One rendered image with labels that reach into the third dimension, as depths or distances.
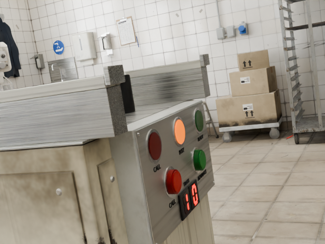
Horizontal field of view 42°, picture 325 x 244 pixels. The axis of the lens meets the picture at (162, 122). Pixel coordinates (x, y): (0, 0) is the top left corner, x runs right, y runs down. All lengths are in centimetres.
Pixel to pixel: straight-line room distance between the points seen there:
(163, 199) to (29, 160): 16
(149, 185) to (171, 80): 26
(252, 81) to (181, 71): 371
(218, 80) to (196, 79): 423
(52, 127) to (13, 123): 5
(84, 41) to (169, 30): 116
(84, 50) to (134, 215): 517
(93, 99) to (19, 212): 16
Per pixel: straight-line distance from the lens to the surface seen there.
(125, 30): 538
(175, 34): 507
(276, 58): 472
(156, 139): 48
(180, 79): 68
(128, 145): 45
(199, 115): 63
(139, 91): 72
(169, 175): 51
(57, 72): 604
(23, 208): 49
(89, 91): 42
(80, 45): 564
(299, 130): 398
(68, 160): 43
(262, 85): 435
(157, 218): 49
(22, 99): 47
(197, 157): 59
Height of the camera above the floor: 90
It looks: 8 degrees down
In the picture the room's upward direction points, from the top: 9 degrees counter-clockwise
